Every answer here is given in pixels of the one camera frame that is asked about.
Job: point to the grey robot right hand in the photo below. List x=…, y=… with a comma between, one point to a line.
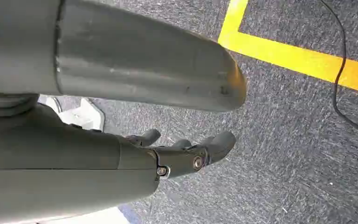
x=120, y=55

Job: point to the white rounded plate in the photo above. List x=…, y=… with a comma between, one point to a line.
x=83, y=116

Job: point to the ribbed grey right arm sleeve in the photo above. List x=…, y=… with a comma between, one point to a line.
x=6, y=105

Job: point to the white flat panel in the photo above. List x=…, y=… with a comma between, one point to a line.
x=98, y=218

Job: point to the yellow floor tape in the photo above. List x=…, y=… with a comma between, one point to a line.
x=290, y=57

